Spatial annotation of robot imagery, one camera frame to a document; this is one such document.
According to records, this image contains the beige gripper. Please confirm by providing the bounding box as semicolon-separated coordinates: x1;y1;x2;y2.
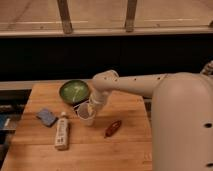
87;90;110;116

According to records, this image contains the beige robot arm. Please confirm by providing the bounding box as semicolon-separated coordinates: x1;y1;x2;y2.
88;70;213;171

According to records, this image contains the green ceramic bowl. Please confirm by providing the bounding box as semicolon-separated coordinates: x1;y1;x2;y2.
59;80;90;104

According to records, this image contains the black white striped object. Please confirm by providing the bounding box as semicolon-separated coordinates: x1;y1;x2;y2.
73;102;83;111

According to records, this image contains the white plastic bottle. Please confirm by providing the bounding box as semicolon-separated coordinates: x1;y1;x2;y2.
55;112;69;150

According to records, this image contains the blue sponge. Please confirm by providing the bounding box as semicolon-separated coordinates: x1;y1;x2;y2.
36;108;57;127

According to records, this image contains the metal window post left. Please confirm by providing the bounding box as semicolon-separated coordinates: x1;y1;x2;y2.
57;0;73;34

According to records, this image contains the metal window post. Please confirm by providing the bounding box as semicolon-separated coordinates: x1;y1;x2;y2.
57;0;73;34
124;0;137;32

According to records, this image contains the metal window post right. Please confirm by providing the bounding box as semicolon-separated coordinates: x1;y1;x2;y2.
124;0;137;32

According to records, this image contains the grey cable at right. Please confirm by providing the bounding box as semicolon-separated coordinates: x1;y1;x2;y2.
200;60;213;76

